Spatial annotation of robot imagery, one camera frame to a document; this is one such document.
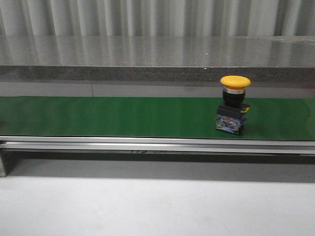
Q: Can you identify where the green conveyor belt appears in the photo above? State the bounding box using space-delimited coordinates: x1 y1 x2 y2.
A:
0 96 315 183

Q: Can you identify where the white pleated curtain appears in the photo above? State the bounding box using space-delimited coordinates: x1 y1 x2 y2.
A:
0 0 315 37

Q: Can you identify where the grey granite counter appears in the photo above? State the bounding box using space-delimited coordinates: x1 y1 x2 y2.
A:
0 36 315 98

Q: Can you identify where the yellow mushroom push button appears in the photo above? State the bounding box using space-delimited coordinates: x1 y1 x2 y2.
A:
216 75 251 135

